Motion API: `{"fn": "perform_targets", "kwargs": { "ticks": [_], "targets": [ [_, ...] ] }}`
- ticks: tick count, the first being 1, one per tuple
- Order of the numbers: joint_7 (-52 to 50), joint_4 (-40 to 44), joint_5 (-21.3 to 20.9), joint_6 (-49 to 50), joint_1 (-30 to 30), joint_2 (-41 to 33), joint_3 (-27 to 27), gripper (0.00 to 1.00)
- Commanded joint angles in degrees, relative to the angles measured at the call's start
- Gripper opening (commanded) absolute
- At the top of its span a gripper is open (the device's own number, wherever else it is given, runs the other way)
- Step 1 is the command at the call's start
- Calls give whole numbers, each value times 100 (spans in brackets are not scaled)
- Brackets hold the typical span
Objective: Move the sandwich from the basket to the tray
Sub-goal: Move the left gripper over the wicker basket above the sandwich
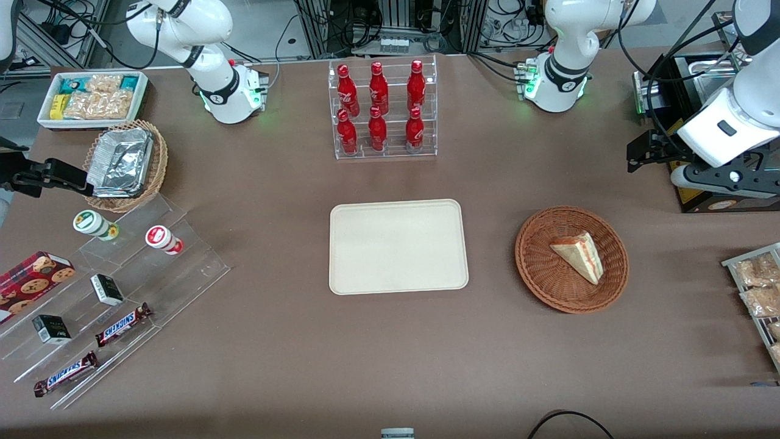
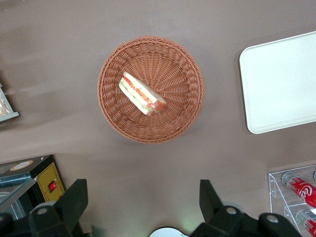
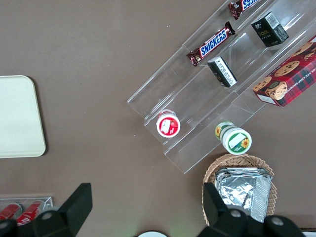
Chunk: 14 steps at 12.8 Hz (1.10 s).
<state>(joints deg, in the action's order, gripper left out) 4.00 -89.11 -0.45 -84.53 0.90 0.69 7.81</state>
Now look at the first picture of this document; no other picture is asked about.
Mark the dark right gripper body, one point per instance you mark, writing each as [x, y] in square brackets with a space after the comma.
[11, 166]

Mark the triangular sandwich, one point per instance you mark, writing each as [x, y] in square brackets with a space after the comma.
[582, 256]

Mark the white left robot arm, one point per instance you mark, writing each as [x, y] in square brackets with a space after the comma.
[567, 36]

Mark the light tan wicker basket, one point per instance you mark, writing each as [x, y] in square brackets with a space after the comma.
[159, 164]

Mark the tray of bagged snacks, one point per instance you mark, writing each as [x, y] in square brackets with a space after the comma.
[731, 263]

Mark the brown wicker basket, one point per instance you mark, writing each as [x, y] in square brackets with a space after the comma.
[542, 274]

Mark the beige plastic tray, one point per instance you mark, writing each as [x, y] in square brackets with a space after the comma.
[396, 247]

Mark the green lid yogurt cup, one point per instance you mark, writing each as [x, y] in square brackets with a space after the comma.
[88, 222]

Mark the aluminium foil container stack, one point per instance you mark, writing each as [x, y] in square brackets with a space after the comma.
[122, 161]

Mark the white rectangular snack bin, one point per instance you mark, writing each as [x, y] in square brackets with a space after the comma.
[42, 119]

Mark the yellow snack packet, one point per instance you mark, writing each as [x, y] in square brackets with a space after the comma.
[58, 107]

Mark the black box appliance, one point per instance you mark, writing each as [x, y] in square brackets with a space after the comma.
[755, 206]

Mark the large clear cracker bag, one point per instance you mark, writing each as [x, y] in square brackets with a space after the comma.
[97, 105]

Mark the teal snack packet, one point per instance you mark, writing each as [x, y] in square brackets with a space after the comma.
[70, 85]
[130, 82]

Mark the small clear cracker bag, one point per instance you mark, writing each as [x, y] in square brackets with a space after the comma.
[103, 83]

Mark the red tartan cookie box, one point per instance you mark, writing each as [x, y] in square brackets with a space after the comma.
[33, 283]

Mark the red lid yogurt cup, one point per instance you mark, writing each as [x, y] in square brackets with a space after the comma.
[159, 236]

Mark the small black carton box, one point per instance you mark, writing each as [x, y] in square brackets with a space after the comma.
[52, 330]
[107, 289]

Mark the clear bag of snacks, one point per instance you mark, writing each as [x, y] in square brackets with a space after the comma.
[776, 353]
[755, 271]
[775, 330]
[762, 302]

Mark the clear acrylic stepped display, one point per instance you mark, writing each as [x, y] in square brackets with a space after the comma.
[183, 274]

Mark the Snickers chocolate bar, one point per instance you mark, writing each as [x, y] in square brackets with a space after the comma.
[66, 374]
[122, 325]

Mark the red cola bottle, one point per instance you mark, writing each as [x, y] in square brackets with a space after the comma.
[377, 133]
[347, 88]
[416, 85]
[347, 135]
[415, 133]
[378, 88]

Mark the small blue object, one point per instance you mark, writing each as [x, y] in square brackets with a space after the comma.
[765, 383]

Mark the clear acrylic bottle rack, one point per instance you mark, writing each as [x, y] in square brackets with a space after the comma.
[396, 149]

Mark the white power strip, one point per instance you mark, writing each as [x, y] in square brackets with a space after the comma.
[393, 44]

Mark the small grey block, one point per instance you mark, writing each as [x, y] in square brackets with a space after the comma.
[397, 433]

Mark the aluminium profile frame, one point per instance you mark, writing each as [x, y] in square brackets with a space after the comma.
[396, 15]

